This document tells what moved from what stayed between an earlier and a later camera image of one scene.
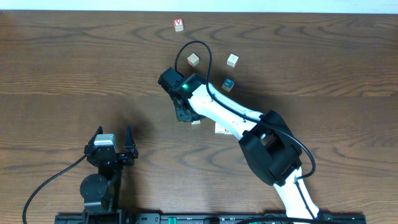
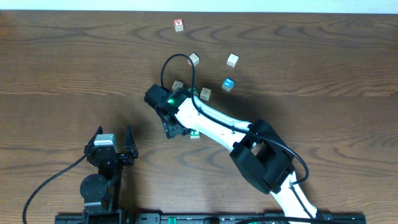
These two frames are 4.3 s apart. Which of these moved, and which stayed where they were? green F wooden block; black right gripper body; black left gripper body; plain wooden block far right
Moved: black right gripper body; green F wooden block
Stayed: plain wooden block far right; black left gripper body
